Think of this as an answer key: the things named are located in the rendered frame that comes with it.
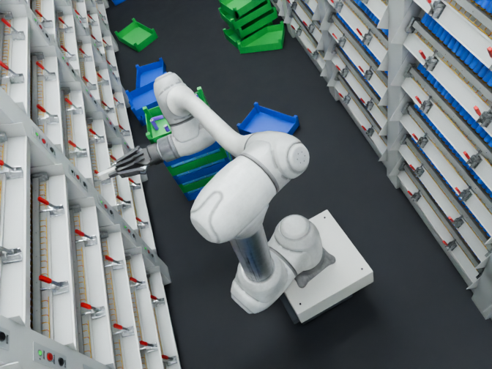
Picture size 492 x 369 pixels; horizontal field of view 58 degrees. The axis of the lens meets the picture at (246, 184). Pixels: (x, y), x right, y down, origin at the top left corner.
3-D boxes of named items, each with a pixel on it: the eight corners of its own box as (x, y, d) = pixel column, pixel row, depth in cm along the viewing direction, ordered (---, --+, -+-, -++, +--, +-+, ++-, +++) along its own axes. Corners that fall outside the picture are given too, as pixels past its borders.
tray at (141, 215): (138, 171, 254) (136, 154, 244) (157, 259, 217) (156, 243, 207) (101, 176, 249) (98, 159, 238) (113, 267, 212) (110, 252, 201)
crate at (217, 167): (224, 139, 243) (220, 129, 237) (231, 166, 231) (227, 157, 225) (173, 157, 245) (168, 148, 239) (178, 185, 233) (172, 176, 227)
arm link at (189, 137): (181, 154, 165) (167, 122, 160) (220, 138, 165) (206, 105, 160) (181, 162, 155) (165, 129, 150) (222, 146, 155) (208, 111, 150)
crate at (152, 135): (206, 97, 218) (200, 86, 212) (213, 125, 206) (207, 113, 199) (148, 118, 220) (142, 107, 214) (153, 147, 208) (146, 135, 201)
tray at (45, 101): (58, 65, 192) (52, 36, 182) (65, 163, 155) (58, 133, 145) (7, 68, 186) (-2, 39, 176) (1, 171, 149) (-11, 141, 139)
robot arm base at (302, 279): (301, 224, 185) (299, 217, 181) (337, 260, 172) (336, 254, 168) (266, 250, 182) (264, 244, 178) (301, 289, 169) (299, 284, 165)
